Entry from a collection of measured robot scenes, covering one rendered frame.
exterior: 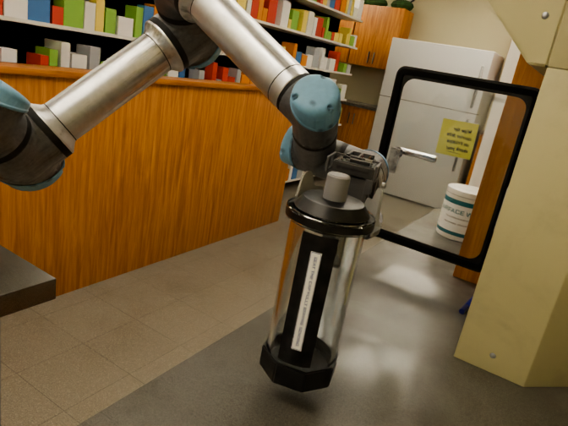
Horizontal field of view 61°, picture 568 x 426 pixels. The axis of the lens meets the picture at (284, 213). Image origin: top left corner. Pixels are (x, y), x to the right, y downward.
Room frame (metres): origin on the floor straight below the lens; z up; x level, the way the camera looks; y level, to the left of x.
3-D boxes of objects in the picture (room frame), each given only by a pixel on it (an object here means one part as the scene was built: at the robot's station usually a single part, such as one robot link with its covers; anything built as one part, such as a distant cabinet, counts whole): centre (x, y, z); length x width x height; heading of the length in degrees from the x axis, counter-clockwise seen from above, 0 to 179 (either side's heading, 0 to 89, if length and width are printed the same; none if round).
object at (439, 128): (1.08, -0.33, 1.19); 0.30 x 0.01 x 0.40; 61
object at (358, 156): (0.70, -0.09, 1.20); 0.12 x 0.08 x 0.09; 166
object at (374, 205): (0.59, -0.11, 1.20); 0.09 x 0.03 x 0.06; 10
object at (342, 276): (0.56, -0.05, 1.09); 0.11 x 0.11 x 0.21
